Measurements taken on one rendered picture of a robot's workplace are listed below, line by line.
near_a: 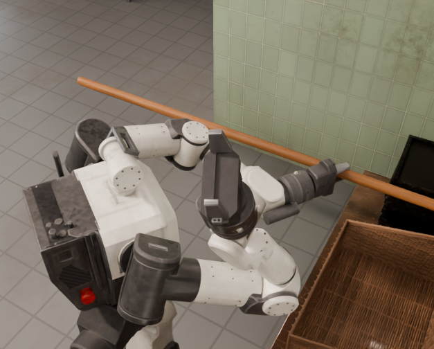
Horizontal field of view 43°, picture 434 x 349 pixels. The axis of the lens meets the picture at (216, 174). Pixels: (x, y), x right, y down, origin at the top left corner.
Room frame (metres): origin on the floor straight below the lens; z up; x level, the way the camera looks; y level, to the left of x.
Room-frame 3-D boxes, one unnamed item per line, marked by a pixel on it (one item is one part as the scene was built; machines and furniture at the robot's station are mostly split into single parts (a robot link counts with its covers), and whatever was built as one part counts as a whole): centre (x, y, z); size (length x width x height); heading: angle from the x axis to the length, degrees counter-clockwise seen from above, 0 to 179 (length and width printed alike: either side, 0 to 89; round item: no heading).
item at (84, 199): (0.84, 0.26, 1.26); 0.34 x 0.30 x 0.36; 25
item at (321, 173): (1.09, -0.26, 1.19); 0.12 x 0.10 x 0.13; 115
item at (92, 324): (0.79, 0.26, 0.99); 0.28 x 0.13 x 0.18; 150
